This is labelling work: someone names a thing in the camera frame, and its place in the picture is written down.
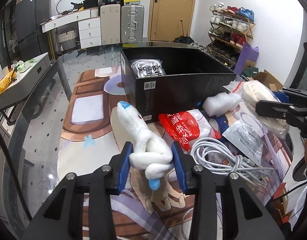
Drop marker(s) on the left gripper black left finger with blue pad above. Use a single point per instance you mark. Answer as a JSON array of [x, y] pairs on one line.
[[60, 216]]

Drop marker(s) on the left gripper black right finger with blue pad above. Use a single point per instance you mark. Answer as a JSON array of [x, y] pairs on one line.
[[222, 202]]

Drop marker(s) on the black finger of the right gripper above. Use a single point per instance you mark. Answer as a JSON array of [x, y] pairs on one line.
[[279, 110]]

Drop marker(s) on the white plush toy blue tips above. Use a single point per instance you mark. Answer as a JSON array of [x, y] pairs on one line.
[[151, 154]]

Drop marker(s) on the bag of white adidas shoelaces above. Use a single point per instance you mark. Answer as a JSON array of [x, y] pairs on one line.
[[147, 68]]

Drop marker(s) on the bag of cream fabric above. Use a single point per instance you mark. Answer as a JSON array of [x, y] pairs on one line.
[[253, 91]]

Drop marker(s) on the green white packet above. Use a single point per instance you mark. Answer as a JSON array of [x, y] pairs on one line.
[[247, 139]]

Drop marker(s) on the open cardboard box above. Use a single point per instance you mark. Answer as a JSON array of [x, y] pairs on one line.
[[268, 80]]

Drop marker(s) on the purple bag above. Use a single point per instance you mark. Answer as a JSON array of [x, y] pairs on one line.
[[248, 52]]

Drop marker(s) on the red white plastic bag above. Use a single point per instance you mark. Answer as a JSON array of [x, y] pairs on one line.
[[186, 127]]

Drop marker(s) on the wooden shoe rack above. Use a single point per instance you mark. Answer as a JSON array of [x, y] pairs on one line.
[[231, 28]]

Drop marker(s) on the black cardboard box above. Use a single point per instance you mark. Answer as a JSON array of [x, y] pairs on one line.
[[191, 76]]

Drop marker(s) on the grey side table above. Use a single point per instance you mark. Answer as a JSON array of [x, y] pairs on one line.
[[24, 84]]

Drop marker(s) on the wooden door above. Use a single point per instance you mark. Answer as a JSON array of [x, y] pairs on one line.
[[169, 19]]

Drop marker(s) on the yellow bag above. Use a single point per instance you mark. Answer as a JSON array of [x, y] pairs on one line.
[[6, 81]]

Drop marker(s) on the silver suitcase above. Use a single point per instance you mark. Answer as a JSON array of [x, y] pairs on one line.
[[132, 23]]

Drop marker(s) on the wicker basket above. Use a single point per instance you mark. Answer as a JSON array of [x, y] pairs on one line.
[[67, 40]]

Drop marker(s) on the beige suitcase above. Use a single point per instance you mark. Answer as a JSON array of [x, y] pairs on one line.
[[110, 24]]

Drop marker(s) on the white desk with drawers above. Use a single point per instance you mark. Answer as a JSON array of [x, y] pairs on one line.
[[86, 23]]

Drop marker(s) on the black refrigerator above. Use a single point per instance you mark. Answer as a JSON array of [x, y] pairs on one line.
[[29, 16]]

